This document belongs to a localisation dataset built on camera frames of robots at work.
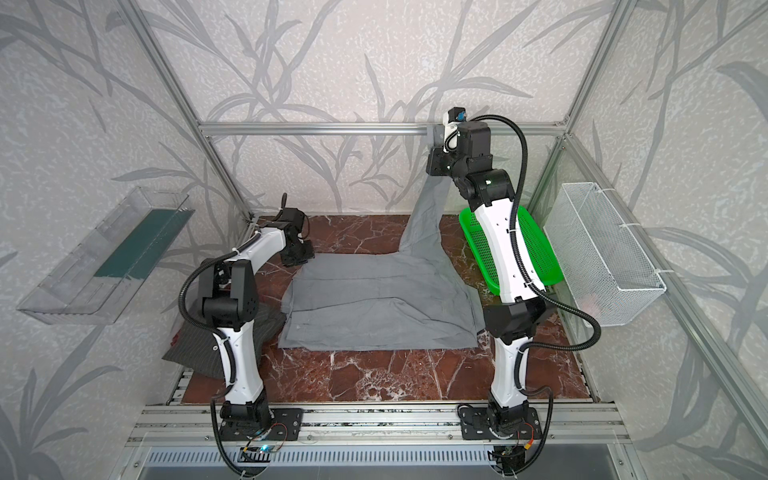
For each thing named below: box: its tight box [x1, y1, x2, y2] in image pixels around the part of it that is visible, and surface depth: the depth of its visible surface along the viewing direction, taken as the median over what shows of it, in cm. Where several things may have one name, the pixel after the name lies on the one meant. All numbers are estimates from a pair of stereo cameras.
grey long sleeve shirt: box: [278, 176, 484, 350], surface depth 96 cm
